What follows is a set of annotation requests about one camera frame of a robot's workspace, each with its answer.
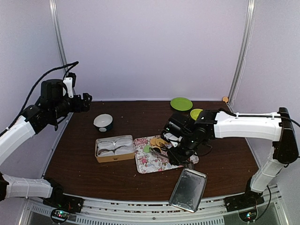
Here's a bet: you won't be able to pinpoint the silver metal tin lid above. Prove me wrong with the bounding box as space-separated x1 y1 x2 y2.
169 168 207 213

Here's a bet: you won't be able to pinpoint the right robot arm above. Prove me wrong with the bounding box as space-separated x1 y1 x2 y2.
161 107 299 207

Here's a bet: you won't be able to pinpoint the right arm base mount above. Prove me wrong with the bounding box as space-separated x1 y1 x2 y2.
224 180 264 212

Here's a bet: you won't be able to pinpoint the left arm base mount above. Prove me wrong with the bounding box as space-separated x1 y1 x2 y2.
42 178 84 214

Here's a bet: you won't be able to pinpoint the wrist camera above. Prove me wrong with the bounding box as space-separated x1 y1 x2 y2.
63 73 76 98
161 131 182 147

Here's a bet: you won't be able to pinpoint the green plate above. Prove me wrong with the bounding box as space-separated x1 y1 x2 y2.
170 97 193 111

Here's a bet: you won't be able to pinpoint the left aluminium frame post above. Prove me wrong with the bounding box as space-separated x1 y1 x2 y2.
48 0 77 100

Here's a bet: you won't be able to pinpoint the front aluminium rail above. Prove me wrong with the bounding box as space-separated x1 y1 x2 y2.
17 188 292 225

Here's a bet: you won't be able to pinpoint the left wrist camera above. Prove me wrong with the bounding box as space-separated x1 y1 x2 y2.
63 73 76 98

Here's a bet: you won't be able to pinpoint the beige cookie tin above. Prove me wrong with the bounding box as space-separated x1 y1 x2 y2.
95 135 135 163

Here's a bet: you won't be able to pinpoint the tan biscuit cookie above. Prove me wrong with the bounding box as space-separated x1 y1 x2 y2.
156 138 166 147
150 138 157 146

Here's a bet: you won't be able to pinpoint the aluminium frame post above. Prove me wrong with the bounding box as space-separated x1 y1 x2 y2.
48 0 77 100
227 0 256 109

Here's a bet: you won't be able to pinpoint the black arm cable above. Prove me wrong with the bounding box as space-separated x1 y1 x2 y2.
0 61 80 136

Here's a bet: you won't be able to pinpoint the right aluminium frame post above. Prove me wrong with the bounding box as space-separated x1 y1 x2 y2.
227 0 256 109

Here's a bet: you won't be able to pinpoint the floral rectangular tray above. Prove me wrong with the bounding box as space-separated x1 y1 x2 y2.
133 135 200 174

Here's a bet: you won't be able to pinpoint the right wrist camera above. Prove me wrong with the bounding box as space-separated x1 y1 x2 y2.
161 131 182 147

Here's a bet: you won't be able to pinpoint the white and dark bowl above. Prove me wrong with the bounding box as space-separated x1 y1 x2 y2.
93 114 113 133

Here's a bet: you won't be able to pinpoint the metal tongs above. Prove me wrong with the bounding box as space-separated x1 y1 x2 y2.
150 147 195 169

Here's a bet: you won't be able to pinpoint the green bowl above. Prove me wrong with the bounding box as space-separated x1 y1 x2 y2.
190 108 203 120

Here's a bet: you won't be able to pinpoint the green cookie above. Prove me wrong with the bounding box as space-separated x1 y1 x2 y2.
143 145 152 153

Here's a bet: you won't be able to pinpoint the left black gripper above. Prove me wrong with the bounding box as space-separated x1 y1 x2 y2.
51 92 92 120

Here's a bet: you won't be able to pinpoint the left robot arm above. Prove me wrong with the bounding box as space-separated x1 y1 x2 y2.
0 77 92 208

